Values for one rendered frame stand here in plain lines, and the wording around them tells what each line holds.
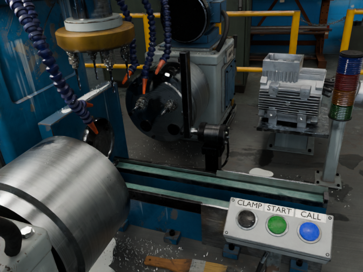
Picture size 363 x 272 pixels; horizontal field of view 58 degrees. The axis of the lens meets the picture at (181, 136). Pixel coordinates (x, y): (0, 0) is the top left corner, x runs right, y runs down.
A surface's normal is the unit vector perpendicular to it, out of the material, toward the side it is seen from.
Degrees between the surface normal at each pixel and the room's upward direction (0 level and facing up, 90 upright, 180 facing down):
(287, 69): 90
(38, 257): 90
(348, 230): 0
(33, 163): 2
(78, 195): 50
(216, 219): 90
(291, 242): 32
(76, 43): 90
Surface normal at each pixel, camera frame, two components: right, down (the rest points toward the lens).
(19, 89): 0.94, 0.12
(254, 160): -0.06, -0.88
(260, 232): -0.23, -0.50
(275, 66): -0.42, 0.45
